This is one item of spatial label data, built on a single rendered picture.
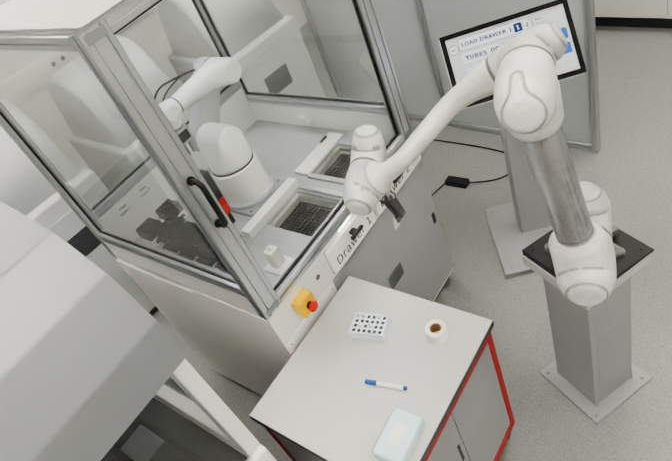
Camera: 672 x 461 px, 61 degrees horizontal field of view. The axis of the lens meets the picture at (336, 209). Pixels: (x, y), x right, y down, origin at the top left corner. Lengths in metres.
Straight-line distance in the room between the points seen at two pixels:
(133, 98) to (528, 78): 0.91
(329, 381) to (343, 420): 0.15
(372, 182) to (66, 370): 0.89
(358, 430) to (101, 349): 0.86
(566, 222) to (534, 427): 1.18
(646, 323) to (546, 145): 1.53
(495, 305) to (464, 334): 1.02
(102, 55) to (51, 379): 0.70
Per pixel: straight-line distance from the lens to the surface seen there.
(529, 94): 1.33
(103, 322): 1.29
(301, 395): 1.97
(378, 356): 1.95
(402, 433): 1.74
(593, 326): 2.18
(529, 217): 3.10
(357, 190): 1.63
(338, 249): 2.12
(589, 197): 1.85
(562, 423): 2.60
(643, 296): 2.94
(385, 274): 2.46
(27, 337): 1.27
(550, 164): 1.49
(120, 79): 1.47
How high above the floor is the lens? 2.32
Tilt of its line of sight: 39 degrees down
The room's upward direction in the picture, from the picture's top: 24 degrees counter-clockwise
